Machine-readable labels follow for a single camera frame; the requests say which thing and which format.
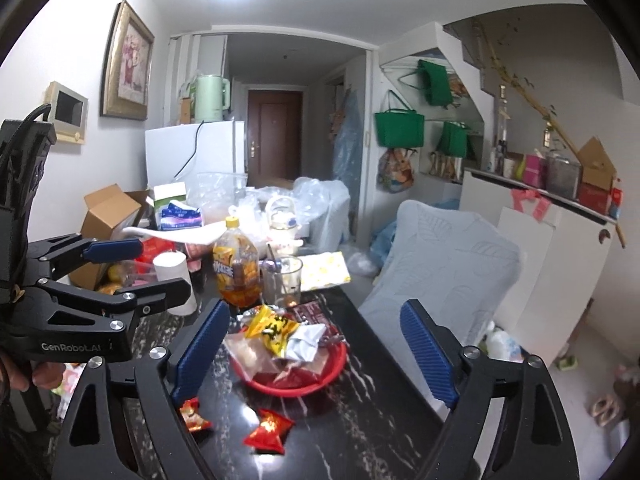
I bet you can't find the grey leaf pattern cushion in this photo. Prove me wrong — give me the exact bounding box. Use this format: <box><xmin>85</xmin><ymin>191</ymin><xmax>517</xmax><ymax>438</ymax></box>
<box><xmin>359</xmin><ymin>200</ymin><xmax>523</xmax><ymax>418</ymax></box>

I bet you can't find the white kettle teapot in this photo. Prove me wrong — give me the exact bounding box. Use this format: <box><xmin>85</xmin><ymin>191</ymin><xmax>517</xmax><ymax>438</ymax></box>
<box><xmin>265</xmin><ymin>195</ymin><xmax>304</xmax><ymax>257</ymax></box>

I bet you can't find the blue tissue pack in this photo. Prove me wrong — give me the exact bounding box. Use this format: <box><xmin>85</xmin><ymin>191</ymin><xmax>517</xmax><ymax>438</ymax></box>
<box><xmin>158</xmin><ymin>200</ymin><xmax>203</xmax><ymax>231</ymax></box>

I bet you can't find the white foil snack packet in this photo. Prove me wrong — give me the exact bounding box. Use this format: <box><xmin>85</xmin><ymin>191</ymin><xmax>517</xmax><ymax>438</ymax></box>
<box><xmin>282</xmin><ymin>324</ymin><xmax>326</xmax><ymax>363</ymax></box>

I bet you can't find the wall intercom panel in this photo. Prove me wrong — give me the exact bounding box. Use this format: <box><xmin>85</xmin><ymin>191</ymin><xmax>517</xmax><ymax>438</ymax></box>
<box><xmin>44</xmin><ymin>81</ymin><xmax>88</xmax><ymax>144</ymax></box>

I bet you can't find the green tote bag top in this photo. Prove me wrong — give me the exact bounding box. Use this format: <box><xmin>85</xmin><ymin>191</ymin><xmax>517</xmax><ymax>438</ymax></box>
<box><xmin>398</xmin><ymin>60</ymin><xmax>465</xmax><ymax>110</ymax></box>

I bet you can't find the glass cup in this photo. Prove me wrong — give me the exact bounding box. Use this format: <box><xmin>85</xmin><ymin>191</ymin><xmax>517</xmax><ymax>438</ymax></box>
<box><xmin>260</xmin><ymin>256</ymin><xmax>303</xmax><ymax>308</ymax></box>

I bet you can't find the metal spoon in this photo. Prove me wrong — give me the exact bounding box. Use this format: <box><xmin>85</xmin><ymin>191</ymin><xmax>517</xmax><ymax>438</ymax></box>
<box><xmin>264</xmin><ymin>244</ymin><xmax>295</xmax><ymax>308</ymax></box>

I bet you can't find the clear plastic snack bag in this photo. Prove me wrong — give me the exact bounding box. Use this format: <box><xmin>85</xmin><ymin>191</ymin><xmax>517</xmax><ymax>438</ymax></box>
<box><xmin>224</xmin><ymin>333</ymin><xmax>280</xmax><ymax>380</ymax></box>

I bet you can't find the dark red snack packet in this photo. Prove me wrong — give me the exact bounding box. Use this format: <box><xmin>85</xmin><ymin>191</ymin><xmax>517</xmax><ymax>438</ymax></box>
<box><xmin>290</xmin><ymin>301</ymin><xmax>330</xmax><ymax>326</ymax></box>

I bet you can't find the yellow smiley paper bag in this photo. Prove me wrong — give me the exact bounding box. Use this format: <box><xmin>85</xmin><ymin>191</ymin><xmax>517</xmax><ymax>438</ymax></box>
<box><xmin>299</xmin><ymin>252</ymin><xmax>352</xmax><ymax>292</ymax></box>

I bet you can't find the red gold snack packet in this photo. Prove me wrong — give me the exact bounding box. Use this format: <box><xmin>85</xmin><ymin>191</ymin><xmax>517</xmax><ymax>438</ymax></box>
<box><xmin>243</xmin><ymin>408</ymin><xmax>295</xmax><ymax>455</ymax></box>

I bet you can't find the gold framed picture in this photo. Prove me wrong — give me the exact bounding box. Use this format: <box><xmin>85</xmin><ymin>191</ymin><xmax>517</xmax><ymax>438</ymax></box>
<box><xmin>100</xmin><ymin>0</ymin><xmax>155</xmax><ymax>122</ymax></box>

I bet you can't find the white paper towel roll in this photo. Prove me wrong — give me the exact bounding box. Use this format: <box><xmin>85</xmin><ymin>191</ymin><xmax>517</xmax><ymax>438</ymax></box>
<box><xmin>153</xmin><ymin>252</ymin><xmax>198</xmax><ymax>316</ymax></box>

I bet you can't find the brown entrance door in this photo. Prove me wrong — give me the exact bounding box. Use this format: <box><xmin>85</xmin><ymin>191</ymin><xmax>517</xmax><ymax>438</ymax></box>
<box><xmin>247</xmin><ymin>90</ymin><xmax>303</xmax><ymax>188</ymax></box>

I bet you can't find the iced tea bottle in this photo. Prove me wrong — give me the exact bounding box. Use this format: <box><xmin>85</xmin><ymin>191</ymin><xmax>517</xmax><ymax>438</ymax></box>
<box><xmin>213</xmin><ymin>216</ymin><xmax>262</xmax><ymax>310</ymax></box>

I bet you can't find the red picture snack packet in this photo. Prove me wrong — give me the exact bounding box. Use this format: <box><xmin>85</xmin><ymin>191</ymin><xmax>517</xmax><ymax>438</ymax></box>
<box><xmin>180</xmin><ymin>398</ymin><xmax>213</xmax><ymax>432</ymax></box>

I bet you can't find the yellow snack packet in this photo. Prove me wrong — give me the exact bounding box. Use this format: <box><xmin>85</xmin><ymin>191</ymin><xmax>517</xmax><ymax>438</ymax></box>
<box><xmin>243</xmin><ymin>306</ymin><xmax>300</xmax><ymax>359</ymax></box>

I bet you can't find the red plastic basket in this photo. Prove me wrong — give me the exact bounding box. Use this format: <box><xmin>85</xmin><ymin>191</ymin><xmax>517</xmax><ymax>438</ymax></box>
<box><xmin>230</xmin><ymin>342</ymin><xmax>347</xmax><ymax>398</ymax></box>

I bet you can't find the green tote bag left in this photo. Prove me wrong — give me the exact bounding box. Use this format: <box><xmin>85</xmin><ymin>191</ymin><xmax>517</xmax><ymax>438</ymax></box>
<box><xmin>374</xmin><ymin>90</ymin><xmax>425</xmax><ymax>148</ymax></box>

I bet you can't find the green tote bag right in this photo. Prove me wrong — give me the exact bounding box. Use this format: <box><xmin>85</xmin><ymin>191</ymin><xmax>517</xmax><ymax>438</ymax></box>
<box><xmin>436</xmin><ymin>122</ymin><xmax>471</xmax><ymax>158</ymax></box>

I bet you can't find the colourful patterned bag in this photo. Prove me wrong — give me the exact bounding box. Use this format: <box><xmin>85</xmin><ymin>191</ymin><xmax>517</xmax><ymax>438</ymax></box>
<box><xmin>376</xmin><ymin>148</ymin><xmax>414</xmax><ymax>194</ymax></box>

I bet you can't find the brown cardboard box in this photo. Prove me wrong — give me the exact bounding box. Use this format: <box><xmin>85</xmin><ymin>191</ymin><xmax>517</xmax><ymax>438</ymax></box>
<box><xmin>70</xmin><ymin>184</ymin><xmax>141</xmax><ymax>290</ymax></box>

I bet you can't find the green electric kettle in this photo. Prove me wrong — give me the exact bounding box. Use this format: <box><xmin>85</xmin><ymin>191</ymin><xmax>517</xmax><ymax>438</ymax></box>
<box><xmin>194</xmin><ymin>75</ymin><xmax>231</xmax><ymax>122</ymax></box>

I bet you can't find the green tote bag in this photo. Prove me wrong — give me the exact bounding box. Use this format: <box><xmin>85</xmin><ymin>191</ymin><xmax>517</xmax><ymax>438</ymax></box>
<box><xmin>398</xmin><ymin>60</ymin><xmax>465</xmax><ymax>110</ymax></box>
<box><xmin>436</xmin><ymin>122</ymin><xmax>471</xmax><ymax>158</ymax></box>
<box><xmin>374</xmin><ymin>90</ymin><xmax>425</xmax><ymax>148</ymax></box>

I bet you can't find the white refrigerator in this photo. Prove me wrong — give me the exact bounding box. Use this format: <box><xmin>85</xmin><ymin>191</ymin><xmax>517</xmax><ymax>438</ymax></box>
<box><xmin>144</xmin><ymin>120</ymin><xmax>246</xmax><ymax>188</ymax></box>

